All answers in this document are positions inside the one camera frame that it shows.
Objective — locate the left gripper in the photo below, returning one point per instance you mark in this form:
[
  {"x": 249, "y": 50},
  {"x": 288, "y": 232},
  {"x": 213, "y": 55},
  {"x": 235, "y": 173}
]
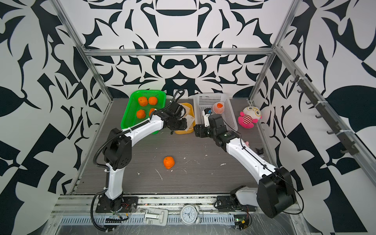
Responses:
[{"x": 183, "y": 126}]

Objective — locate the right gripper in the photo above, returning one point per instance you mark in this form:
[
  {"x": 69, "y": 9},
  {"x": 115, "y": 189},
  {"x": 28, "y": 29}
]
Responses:
[{"x": 199, "y": 128}]

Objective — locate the orange toy fruit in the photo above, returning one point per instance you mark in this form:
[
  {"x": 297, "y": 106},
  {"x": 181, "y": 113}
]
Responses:
[{"x": 143, "y": 101}]

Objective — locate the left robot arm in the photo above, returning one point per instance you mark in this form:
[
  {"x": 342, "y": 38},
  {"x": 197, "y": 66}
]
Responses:
[{"x": 118, "y": 148}]

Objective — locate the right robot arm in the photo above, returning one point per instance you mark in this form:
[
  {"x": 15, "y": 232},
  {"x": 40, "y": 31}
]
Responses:
[{"x": 275, "y": 191}]

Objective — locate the yellow plastic tray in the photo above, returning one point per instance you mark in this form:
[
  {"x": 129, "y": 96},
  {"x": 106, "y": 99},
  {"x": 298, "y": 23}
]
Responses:
[{"x": 189, "y": 111}]

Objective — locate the white perforated plastic basket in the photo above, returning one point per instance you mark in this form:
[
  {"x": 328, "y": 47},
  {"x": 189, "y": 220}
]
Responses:
[{"x": 204, "y": 101}]

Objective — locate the green plastic basket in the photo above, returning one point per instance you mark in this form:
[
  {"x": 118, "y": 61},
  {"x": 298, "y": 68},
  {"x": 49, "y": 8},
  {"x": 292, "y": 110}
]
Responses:
[{"x": 129, "y": 118}]

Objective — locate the pink white plush toy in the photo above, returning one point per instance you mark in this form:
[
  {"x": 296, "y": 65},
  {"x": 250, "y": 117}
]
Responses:
[{"x": 249, "y": 116}]

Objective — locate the small black toy figure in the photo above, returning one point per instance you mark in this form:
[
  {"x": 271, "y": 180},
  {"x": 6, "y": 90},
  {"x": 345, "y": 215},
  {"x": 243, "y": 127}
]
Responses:
[{"x": 260, "y": 151}]

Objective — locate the white analog clock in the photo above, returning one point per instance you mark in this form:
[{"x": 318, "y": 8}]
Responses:
[{"x": 189, "y": 215}]

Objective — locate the small green circuit board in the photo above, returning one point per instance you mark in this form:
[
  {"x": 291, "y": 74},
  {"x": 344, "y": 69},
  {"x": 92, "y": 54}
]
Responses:
[{"x": 242, "y": 221}]

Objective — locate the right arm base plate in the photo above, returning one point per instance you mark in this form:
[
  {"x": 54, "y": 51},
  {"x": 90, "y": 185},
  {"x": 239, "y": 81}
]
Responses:
[{"x": 231, "y": 204}]

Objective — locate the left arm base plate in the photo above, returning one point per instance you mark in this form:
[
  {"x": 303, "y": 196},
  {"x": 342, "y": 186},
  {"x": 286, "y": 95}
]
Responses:
[{"x": 126, "y": 204}]

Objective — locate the black hook rail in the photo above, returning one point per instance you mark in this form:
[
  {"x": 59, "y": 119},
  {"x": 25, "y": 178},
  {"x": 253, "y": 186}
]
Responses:
[{"x": 327, "y": 113}]

